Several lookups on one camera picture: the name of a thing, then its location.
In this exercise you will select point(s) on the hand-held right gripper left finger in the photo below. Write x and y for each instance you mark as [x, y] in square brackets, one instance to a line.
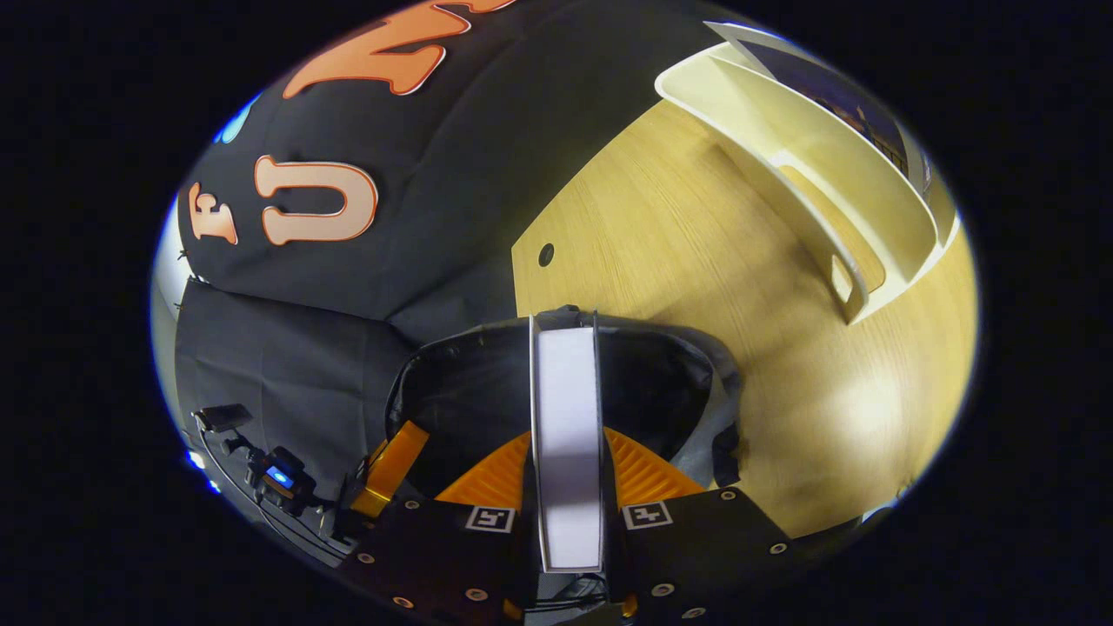
[452, 556]

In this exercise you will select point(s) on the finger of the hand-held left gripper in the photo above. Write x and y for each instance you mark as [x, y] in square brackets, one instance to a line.
[396, 469]

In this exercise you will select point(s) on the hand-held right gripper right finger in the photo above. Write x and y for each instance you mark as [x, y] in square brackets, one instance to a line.
[687, 556]

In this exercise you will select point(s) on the grey schoolbag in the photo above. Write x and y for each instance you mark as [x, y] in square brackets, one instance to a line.
[469, 391]

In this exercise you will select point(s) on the black cover book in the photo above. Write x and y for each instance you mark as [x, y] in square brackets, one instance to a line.
[567, 435]

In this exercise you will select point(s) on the white plastic bookshelf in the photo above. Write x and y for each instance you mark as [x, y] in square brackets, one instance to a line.
[809, 139]

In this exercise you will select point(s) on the black backdrop cloth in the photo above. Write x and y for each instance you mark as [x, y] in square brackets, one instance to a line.
[452, 217]

